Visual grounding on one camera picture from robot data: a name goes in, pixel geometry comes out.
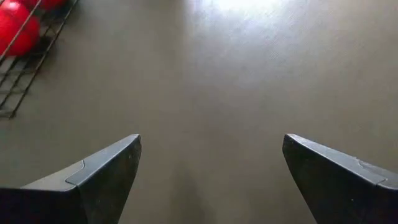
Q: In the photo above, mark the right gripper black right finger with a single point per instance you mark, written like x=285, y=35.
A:
x=348, y=196

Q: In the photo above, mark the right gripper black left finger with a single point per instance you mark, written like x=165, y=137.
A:
x=77, y=199

